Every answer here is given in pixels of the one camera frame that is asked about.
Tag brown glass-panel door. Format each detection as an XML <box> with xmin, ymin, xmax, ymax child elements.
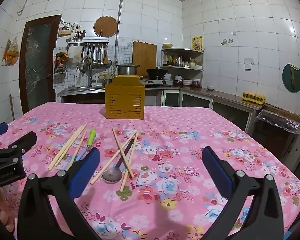
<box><xmin>19</xmin><ymin>14</ymin><xmax>62</xmax><ymax>114</ymax></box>

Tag steel sink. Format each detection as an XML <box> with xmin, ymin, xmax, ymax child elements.
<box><xmin>68</xmin><ymin>85</ymin><xmax>106</xmax><ymax>92</ymax></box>

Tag green-handled peeler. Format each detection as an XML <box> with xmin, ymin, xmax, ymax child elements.
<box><xmin>87</xmin><ymin>129</ymin><xmax>97</xmax><ymax>152</ymax></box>

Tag dark-handled metal ladle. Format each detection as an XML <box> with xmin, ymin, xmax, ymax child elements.
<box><xmin>102</xmin><ymin>138</ymin><xmax>138</xmax><ymax>184</ymax></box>

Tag round woven lid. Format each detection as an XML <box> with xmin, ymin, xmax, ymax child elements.
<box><xmin>94</xmin><ymin>16</ymin><xmax>119</xmax><ymax>39</ymax></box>

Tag yellow egg tray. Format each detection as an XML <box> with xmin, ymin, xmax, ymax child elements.
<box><xmin>241</xmin><ymin>92</ymin><xmax>266</xmax><ymax>105</ymax></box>

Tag vertical metal pipe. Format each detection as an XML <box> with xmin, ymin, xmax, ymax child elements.
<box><xmin>115</xmin><ymin>0</ymin><xmax>126</xmax><ymax>61</ymax></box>

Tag hanging plastic bags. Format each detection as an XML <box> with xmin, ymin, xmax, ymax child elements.
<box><xmin>3</xmin><ymin>38</ymin><xmax>20</xmax><ymax>66</ymax></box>

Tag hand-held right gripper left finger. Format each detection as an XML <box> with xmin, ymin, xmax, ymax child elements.
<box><xmin>17</xmin><ymin>149</ymin><xmax>101</xmax><ymax>240</ymax></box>

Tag wire wall basket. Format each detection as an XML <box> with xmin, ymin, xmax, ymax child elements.
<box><xmin>54</xmin><ymin>52</ymin><xmax>68</xmax><ymax>74</ymax></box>

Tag pink floral tablecloth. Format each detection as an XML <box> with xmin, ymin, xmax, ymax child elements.
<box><xmin>0</xmin><ymin>101</ymin><xmax>300</xmax><ymax>240</ymax></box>

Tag steel cooking pot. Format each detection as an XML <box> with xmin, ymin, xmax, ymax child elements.
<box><xmin>115</xmin><ymin>63</ymin><xmax>141</xmax><ymax>76</ymax></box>

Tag row of condiment bottles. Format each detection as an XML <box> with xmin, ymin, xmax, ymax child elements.
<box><xmin>163</xmin><ymin>52</ymin><xmax>188</xmax><ymax>67</ymax></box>

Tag white corner shelf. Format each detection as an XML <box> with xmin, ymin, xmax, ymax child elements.
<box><xmin>160</xmin><ymin>48</ymin><xmax>205</xmax><ymax>72</ymax></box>

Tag round green wall board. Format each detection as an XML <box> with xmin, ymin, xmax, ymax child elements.
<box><xmin>282</xmin><ymin>63</ymin><xmax>300</xmax><ymax>92</ymax></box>

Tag yellow wall picture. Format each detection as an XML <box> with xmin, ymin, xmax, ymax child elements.
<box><xmin>191</xmin><ymin>36</ymin><xmax>203</xmax><ymax>51</ymax></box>

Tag white hanging cloth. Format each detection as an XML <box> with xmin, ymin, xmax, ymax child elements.
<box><xmin>68</xmin><ymin>46</ymin><xmax>81</xmax><ymax>63</ymax></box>

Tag steel faucet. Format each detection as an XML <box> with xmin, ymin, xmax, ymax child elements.
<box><xmin>87</xmin><ymin>62</ymin><xmax>97</xmax><ymax>87</ymax></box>

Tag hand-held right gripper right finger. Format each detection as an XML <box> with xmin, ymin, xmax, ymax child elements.
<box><xmin>202</xmin><ymin>146</ymin><xmax>284</xmax><ymax>240</ymax></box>

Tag person's left hand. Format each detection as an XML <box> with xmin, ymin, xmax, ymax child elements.
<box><xmin>0</xmin><ymin>188</ymin><xmax>17</xmax><ymax>232</ymax></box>

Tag wooden broom stick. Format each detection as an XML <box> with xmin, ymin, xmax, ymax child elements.
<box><xmin>9</xmin><ymin>94</ymin><xmax>16</xmax><ymax>121</ymax></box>

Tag steel gas stove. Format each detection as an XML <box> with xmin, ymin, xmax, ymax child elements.
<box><xmin>139</xmin><ymin>78</ymin><xmax>174</xmax><ymax>88</ymax></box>

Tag metal wall utensil rack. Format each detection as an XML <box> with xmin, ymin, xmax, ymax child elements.
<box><xmin>67</xmin><ymin>39</ymin><xmax>111</xmax><ymax>47</ymax></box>

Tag bin with plastic bag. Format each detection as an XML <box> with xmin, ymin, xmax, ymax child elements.
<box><xmin>256</xmin><ymin>109</ymin><xmax>300</xmax><ymax>156</ymax></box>

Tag blue-handled utensil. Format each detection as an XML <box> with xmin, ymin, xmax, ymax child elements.
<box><xmin>74</xmin><ymin>147</ymin><xmax>89</xmax><ymax>163</ymax></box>

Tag kitchen counter cabinets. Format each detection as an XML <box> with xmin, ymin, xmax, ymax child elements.
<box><xmin>57</xmin><ymin>84</ymin><xmax>264</xmax><ymax>133</ymax></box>

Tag wooden plank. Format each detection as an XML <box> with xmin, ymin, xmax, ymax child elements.
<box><xmin>262</xmin><ymin>103</ymin><xmax>300</xmax><ymax>127</ymax></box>

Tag black wok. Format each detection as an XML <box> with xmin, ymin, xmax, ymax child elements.
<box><xmin>146</xmin><ymin>67</ymin><xmax>169</xmax><ymax>79</ymax></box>

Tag wooden cutting board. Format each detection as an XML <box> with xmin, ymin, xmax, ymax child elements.
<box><xmin>132</xmin><ymin>41</ymin><xmax>157</xmax><ymax>71</ymax></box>

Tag row of hanging kitchen utensils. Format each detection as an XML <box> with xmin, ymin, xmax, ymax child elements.
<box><xmin>77</xmin><ymin>42</ymin><xmax>113</xmax><ymax>73</ymax></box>

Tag yellow slotted utensil holder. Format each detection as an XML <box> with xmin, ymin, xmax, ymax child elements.
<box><xmin>105</xmin><ymin>75</ymin><xmax>146</xmax><ymax>120</ymax></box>

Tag red white electric box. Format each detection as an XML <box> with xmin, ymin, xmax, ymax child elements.
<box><xmin>58</xmin><ymin>26</ymin><xmax>74</xmax><ymax>37</ymax></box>

